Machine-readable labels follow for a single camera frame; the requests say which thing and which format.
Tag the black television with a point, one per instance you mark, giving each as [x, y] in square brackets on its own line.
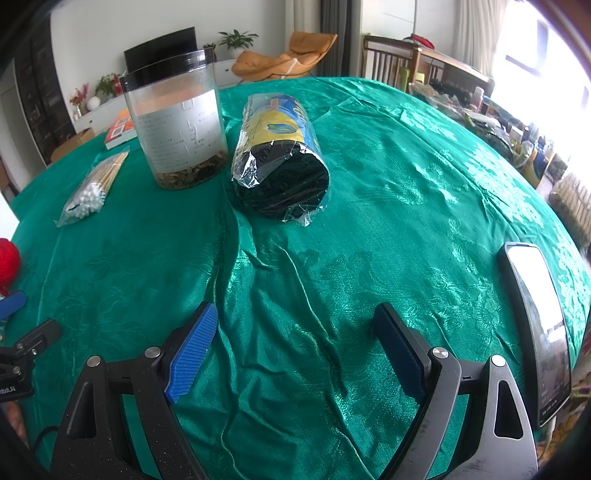
[157, 48]

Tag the black smartphone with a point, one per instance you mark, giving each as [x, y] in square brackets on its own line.
[538, 323]

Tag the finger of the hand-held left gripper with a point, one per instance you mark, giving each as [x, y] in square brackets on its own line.
[39, 337]
[11, 304]

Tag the white standing air conditioner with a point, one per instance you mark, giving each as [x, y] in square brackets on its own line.
[392, 18]

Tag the bag of cotton swabs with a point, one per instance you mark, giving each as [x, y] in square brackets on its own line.
[90, 194]

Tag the large green potted plant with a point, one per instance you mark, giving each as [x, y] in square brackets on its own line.
[238, 39]

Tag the bushy green potted plant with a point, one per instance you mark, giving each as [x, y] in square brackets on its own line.
[107, 85]

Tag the green tablecloth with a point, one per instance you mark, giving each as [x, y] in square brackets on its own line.
[323, 258]

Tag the small green potted plant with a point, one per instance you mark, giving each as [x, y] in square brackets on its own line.
[210, 46]

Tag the grey curtain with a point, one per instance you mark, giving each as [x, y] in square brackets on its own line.
[339, 32]

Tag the orange lounge chair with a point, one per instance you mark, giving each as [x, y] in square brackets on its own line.
[277, 60]

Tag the white radiator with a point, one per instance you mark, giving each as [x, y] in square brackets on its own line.
[572, 203]

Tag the cardboard box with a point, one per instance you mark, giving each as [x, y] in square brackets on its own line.
[74, 144]

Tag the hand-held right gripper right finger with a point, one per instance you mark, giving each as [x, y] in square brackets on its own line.
[399, 355]

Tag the pile of bottles and clutter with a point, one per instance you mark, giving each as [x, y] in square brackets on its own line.
[503, 124]

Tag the red yarn ball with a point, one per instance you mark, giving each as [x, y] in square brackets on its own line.
[7, 263]

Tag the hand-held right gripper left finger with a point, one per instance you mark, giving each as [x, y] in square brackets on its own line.
[191, 355]

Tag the white curtain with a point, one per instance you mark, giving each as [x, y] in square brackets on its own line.
[480, 32]

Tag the red cloth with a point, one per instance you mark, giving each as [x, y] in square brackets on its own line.
[421, 41]

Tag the clear jar with black lid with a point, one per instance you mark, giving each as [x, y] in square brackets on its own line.
[178, 124]

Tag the white round vase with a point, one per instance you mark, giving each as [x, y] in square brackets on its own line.
[93, 103]

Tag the orange book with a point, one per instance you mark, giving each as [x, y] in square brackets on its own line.
[119, 131]

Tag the dark wooden cabinet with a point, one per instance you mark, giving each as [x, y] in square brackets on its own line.
[44, 92]

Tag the wooden chair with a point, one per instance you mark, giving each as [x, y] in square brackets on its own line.
[392, 60]

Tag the red flowers in vase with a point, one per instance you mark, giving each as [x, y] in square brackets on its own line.
[79, 97]

